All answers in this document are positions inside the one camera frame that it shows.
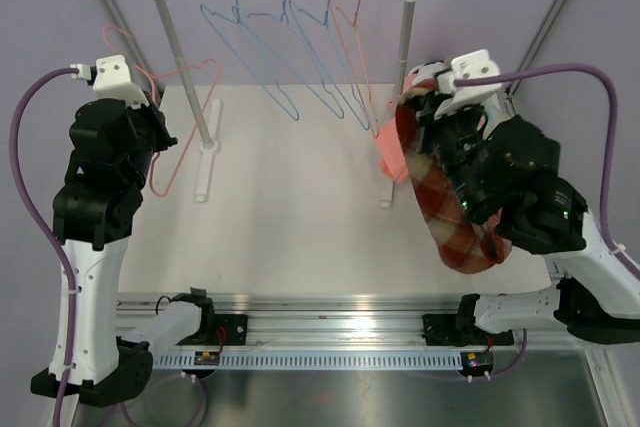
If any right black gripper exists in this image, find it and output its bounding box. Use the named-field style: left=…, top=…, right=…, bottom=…
left=415, top=90, right=490, bottom=220

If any salmon pink skirt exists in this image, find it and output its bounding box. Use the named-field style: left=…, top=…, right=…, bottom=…
left=375, top=105, right=417, bottom=183

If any pink wire hanger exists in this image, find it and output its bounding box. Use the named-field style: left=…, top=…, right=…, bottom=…
left=329, top=0, right=380, bottom=140
left=101, top=25, right=224, bottom=198

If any brown plaid garment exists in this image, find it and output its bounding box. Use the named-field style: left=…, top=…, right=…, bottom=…
left=395, top=79, right=512, bottom=274

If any blue wire hanger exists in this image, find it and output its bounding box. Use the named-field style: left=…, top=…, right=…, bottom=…
left=285, top=0, right=372, bottom=132
left=227, top=0, right=351, bottom=121
left=200, top=0, right=300, bottom=122

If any floral pastel garment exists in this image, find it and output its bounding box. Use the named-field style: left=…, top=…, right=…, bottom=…
left=482, top=101, right=510, bottom=139

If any white garment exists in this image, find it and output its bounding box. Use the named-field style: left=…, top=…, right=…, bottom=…
left=408, top=61, right=447, bottom=84

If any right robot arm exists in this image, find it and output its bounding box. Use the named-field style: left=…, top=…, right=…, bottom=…
left=410, top=92, right=639, bottom=347

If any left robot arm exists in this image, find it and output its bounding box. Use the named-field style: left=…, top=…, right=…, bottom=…
left=31, top=98, right=217, bottom=408

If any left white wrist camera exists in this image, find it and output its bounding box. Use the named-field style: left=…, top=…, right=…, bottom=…
left=70, top=54, right=151, bottom=108

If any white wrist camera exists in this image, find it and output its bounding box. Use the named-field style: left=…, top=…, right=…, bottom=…
left=70, top=54, right=151, bottom=108
left=434, top=49, right=502, bottom=120

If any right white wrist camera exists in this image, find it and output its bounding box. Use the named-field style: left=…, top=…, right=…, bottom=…
left=434, top=49, right=502, bottom=120

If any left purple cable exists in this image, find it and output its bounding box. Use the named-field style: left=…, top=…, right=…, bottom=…
left=8, top=66, right=207, bottom=427

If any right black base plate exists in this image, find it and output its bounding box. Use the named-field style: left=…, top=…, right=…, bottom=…
left=422, top=313, right=515, bottom=348

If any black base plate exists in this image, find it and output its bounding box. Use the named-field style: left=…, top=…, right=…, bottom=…
left=178, top=313, right=249, bottom=347
left=422, top=313, right=515, bottom=348

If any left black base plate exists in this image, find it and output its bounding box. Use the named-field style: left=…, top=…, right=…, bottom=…
left=178, top=313, right=249, bottom=347

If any aluminium mounting rail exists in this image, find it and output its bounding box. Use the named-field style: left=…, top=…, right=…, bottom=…
left=114, top=271, right=611, bottom=351

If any white slotted cable duct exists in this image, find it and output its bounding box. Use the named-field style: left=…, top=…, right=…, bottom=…
left=154, top=349, right=462, bottom=371

